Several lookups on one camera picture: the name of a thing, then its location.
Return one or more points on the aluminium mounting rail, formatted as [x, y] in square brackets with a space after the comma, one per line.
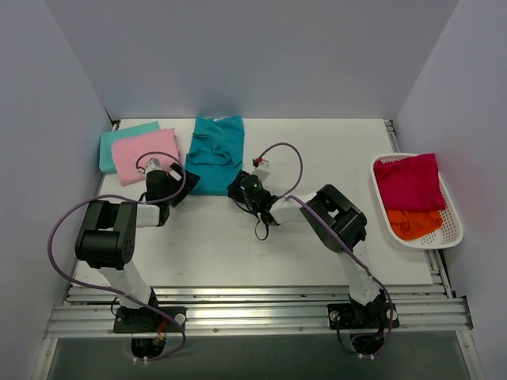
[239, 311]

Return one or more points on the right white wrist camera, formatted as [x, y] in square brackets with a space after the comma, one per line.
[261, 168]

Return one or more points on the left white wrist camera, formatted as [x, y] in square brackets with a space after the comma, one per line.
[152, 165]

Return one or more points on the pink folded t-shirt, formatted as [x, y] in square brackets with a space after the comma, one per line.
[130, 155]

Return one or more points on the magenta t-shirt in basket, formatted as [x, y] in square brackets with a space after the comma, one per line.
[410, 184]

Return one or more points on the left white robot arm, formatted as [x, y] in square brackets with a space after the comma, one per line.
[106, 240]

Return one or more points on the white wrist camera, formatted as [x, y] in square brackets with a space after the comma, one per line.
[152, 165]
[261, 168]

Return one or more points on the teal t-shirt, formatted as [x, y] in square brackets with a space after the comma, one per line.
[215, 154]

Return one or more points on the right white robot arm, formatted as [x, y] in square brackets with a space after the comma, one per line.
[337, 222]

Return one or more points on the mint green folded t-shirt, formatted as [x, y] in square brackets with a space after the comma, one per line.
[106, 163]

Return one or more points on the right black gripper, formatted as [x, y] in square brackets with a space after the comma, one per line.
[238, 188]

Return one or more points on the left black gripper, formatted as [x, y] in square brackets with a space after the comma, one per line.
[179, 184]

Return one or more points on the white perforated plastic basket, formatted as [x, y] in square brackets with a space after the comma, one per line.
[448, 235]

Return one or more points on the orange t-shirt in basket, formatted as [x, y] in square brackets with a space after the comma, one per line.
[411, 225]

